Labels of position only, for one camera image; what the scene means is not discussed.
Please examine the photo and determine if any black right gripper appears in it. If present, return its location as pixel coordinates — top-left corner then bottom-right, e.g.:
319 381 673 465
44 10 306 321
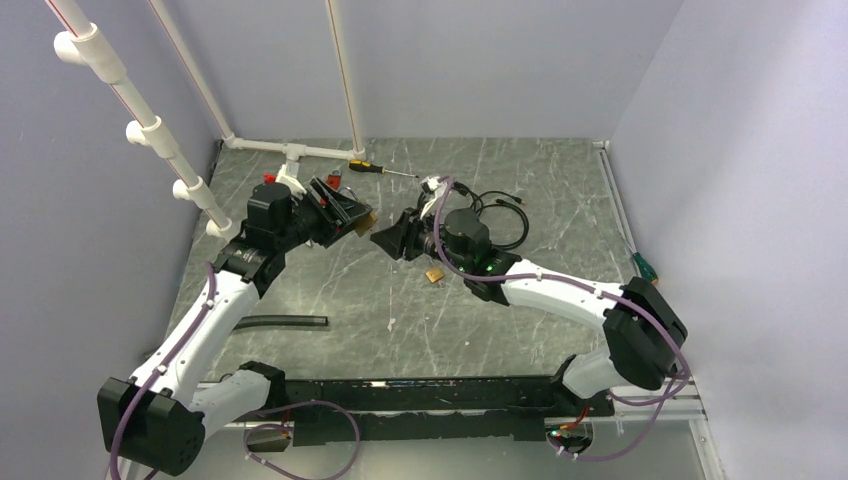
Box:
370 201 471 275

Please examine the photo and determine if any black coiled cable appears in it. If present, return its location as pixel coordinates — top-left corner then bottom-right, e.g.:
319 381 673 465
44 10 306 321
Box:
416 182 531 252

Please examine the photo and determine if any black corrugated hose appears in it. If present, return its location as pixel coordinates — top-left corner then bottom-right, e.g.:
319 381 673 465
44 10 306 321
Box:
231 315 329 333

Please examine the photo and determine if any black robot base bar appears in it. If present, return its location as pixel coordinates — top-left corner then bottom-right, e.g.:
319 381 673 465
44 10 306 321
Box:
220 360 614 446

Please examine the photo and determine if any large brass padlock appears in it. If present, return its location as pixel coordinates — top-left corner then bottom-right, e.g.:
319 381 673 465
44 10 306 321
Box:
354 211 378 237

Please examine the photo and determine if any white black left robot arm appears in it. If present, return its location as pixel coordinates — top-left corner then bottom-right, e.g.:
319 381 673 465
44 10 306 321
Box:
97 178 374 479

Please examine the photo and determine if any green handled screwdriver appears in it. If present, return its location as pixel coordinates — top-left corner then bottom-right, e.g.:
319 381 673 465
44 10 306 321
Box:
625 239 659 285

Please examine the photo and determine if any small brass padlock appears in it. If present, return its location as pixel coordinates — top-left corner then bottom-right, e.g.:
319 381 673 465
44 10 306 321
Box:
425 266 446 286

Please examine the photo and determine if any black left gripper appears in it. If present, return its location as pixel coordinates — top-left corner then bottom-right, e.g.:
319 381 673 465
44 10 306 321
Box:
276 177 371 252

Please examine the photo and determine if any white PVC pipe frame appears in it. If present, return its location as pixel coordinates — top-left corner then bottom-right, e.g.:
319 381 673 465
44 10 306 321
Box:
44 0 367 267

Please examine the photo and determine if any yellow black screwdriver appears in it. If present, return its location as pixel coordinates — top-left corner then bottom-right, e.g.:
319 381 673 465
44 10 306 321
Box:
348 160 418 179

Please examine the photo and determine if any grey adjustable wrench red handle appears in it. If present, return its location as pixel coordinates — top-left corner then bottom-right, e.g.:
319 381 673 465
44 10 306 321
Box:
326 169 342 190

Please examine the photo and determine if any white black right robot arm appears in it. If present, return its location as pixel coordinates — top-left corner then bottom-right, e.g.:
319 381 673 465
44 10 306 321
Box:
370 209 688 415

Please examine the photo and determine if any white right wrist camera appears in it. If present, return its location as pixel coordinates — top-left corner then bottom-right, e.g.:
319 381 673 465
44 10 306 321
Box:
419 175 453 219

